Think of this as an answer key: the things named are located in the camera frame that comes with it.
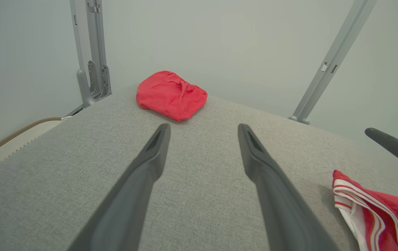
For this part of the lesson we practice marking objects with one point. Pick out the beige perforated laundry basket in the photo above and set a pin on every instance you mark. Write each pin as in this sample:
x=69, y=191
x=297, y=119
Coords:
x=10, y=144

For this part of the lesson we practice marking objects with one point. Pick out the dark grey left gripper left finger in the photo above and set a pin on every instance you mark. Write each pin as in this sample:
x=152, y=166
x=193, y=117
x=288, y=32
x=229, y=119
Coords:
x=132, y=195

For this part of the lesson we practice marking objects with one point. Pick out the grey metal cart frame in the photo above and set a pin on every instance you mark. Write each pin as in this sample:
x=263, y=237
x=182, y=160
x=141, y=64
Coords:
x=96, y=35

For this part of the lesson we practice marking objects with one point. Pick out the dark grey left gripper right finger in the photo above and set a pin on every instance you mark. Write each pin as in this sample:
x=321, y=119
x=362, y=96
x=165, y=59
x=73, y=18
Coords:
x=279, y=209

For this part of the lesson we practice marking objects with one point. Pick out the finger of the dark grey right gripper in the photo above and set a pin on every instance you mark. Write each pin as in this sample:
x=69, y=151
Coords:
x=397, y=148

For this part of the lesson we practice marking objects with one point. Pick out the red Bulls shirt white sleeves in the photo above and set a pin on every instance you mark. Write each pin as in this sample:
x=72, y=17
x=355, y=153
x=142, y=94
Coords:
x=393, y=216

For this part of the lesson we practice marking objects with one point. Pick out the red garment with white hem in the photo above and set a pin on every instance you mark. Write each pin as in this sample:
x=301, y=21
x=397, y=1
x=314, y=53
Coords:
x=171, y=96

